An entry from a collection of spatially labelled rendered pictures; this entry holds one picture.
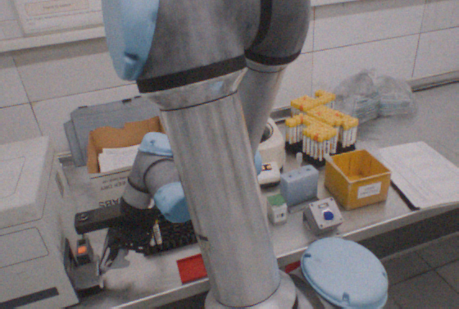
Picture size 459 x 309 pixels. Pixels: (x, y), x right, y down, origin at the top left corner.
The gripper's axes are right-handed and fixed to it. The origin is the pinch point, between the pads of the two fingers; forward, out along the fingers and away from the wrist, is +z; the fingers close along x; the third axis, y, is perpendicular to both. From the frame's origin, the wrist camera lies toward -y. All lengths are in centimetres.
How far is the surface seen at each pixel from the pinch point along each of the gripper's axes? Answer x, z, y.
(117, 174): 24.9, -10.4, 2.0
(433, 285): 18, 12, 163
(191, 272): -5.1, -5.9, 19.3
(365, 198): -1, -34, 62
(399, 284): 25, 20, 151
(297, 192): 6, -27, 46
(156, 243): 5.1, -4.9, 12.6
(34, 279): -4.4, 0.4, -13.5
